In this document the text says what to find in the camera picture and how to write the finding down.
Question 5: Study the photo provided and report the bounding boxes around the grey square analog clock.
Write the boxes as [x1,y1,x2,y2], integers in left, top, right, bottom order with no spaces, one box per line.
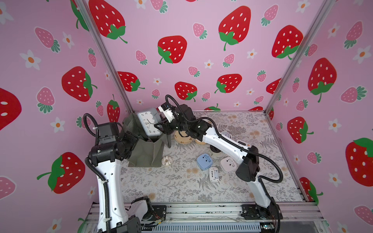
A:
[137,108,162,137]

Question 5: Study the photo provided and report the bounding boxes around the olive green canvas bag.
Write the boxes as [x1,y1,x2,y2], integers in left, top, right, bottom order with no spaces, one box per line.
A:
[123,113,172,168]

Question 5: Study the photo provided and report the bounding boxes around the white round alarm clock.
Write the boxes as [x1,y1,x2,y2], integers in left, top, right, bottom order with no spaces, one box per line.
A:
[221,131,231,138]

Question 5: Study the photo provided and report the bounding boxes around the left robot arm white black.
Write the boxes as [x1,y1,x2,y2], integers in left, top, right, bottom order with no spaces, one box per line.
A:
[83,113,152,233]

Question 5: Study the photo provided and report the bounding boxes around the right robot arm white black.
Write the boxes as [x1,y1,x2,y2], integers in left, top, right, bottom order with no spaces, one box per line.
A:
[155,95,283,221]

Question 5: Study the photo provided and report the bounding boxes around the peach round alarm clock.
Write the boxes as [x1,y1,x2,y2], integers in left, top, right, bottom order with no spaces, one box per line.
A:
[194,139,206,145]

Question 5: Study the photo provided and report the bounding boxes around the small black round clock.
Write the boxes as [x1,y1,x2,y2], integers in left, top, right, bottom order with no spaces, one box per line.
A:
[210,145,221,153]

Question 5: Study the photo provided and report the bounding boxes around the light blue alarm clock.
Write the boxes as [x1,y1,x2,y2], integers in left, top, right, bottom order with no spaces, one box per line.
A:
[196,153,213,170]

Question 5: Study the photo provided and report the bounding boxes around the small white digital clock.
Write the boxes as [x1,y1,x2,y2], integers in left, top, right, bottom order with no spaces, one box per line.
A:
[209,167,220,183]

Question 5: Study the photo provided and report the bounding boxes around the white pink alarm clock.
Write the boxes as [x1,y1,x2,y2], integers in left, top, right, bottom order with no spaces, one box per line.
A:
[220,157,238,173]

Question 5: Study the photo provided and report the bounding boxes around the yellow ceramic plate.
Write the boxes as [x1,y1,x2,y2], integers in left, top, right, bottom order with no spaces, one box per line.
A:
[174,131,194,145]

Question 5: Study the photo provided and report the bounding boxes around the beige striped small ball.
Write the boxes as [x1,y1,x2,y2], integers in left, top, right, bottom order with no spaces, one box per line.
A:
[161,155,173,166]

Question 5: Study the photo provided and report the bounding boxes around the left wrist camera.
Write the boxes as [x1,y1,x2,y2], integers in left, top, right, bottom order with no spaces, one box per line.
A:
[98,122,119,144]

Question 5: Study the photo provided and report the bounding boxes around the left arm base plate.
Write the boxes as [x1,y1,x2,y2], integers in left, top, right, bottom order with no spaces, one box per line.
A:
[127,203,167,222]

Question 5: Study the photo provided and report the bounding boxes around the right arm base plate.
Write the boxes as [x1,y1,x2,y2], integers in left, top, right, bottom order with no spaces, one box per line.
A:
[241,203,283,220]

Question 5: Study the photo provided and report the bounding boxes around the aluminium frame rail front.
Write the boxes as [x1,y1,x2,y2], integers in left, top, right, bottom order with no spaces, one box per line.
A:
[84,201,325,225]

